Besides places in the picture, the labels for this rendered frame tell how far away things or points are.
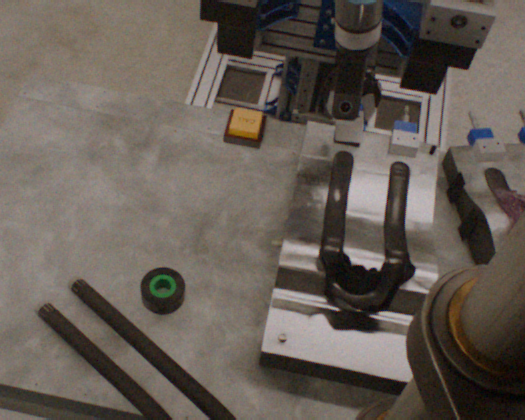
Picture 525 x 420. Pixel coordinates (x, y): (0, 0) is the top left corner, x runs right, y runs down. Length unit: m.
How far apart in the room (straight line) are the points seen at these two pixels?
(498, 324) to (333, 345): 0.79
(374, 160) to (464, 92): 1.56
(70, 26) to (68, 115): 1.47
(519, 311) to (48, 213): 1.12
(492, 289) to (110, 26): 2.68
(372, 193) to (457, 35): 0.45
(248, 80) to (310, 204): 1.22
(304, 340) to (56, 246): 0.50
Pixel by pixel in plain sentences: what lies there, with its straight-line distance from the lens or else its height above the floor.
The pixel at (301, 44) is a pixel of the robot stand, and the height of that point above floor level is 0.72.
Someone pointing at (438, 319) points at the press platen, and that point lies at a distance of 0.49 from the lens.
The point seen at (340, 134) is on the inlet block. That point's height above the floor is 0.92.
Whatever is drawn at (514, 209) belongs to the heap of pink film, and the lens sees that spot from 1.43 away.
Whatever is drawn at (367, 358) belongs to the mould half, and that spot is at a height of 0.86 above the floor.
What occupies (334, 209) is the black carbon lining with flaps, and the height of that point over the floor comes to 0.88.
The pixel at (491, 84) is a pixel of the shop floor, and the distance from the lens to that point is 3.04.
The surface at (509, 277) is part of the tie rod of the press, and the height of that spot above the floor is 1.62.
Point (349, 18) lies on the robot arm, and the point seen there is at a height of 1.21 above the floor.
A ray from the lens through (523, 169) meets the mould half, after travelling 1.57.
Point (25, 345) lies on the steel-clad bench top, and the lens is 1.31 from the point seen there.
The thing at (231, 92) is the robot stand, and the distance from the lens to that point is 2.47.
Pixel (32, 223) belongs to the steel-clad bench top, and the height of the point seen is 0.80.
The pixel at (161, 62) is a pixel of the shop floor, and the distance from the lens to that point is 2.88.
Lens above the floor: 1.96
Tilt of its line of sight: 56 degrees down
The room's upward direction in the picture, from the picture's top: 4 degrees clockwise
